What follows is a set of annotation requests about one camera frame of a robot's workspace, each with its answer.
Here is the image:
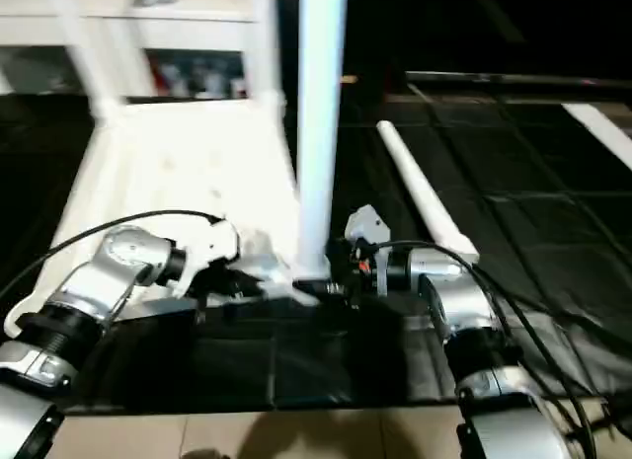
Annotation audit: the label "white plastic table leg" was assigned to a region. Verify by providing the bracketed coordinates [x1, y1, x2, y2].
[375, 120, 480, 263]
[294, 0, 350, 280]
[249, 0, 287, 113]
[46, 0, 124, 117]

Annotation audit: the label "black mat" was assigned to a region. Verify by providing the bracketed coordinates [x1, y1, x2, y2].
[0, 91, 632, 414]

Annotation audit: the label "dark rounded foot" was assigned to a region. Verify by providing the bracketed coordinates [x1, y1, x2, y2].
[180, 446, 231, 459]

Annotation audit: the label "black box gold label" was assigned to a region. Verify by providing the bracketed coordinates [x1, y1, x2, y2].
[276, 0, 411, 110]

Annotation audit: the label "white cabinet glass doors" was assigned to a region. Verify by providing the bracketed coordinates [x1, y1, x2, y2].
[0, 4, 258, 100]

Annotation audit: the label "white flat board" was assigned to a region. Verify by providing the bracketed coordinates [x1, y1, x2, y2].
[560, 102, 632, 172]

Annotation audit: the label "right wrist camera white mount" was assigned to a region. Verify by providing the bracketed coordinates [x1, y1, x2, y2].
[344, 204, 391, 297]

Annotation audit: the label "black left camera cable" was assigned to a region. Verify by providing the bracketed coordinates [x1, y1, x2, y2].
[0, 209, 228, 295]

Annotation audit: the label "silver metal rail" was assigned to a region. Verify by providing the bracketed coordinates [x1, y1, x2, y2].
[404, 70, 632, 90]

